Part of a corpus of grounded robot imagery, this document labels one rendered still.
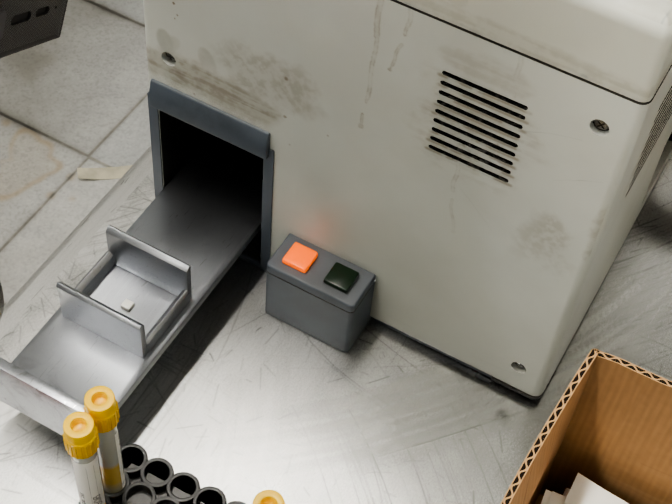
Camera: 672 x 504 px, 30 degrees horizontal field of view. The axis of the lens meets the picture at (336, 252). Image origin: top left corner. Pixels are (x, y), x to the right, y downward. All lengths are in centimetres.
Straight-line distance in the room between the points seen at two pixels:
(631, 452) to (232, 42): 30
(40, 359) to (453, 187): 25
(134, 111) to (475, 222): 148
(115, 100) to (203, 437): 144
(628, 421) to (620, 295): 19
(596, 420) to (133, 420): 27
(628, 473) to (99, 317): 30
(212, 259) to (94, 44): 149
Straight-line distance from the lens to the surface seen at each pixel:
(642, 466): 67
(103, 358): 72
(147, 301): 74
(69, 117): 211
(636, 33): 55
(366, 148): 67
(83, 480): 65
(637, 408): 64
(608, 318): 81
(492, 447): 75
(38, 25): 38
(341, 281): 73
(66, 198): 200
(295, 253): 74
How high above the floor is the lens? 152
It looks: 52 degrees down
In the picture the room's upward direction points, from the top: 6 degrees clockwise
